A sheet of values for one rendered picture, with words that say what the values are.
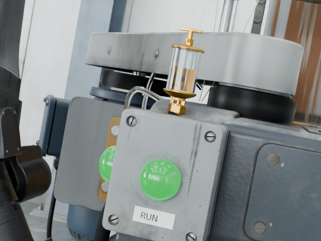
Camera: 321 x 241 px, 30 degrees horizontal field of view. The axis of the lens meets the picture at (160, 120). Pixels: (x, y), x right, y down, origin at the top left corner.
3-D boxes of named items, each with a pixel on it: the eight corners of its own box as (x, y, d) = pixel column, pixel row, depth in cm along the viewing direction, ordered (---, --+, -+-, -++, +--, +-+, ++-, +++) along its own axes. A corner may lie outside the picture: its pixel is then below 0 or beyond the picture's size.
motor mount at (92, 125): (48, 202, 89) (67, 94, 88) (64, 195, 96) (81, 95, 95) (235, 245, 84) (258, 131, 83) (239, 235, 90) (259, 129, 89)
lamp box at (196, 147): (100, 228, 44) (122, 107, 43) (116, 217, 48) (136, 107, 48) (200, 252, 42) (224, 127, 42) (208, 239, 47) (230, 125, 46)
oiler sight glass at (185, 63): (163, 87, 50) (170, 46, 50) (168, 88, 52) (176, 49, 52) (192, 93, 49) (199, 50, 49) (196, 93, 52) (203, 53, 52)
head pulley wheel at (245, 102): (200, 108, 58) (205, 82, 58) (211, 108, 67) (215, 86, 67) (294, 125, 57) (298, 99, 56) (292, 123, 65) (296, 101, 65)
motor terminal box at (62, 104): (33, 172, 91) (47, 96, 90) (32, 161, 101) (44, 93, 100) (87, 179, 93) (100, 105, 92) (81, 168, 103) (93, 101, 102)
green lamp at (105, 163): (90, 182, 45) (97, 143, 44) (102, 178, 48) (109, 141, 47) (123, 190, 44) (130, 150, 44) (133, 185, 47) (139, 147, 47)
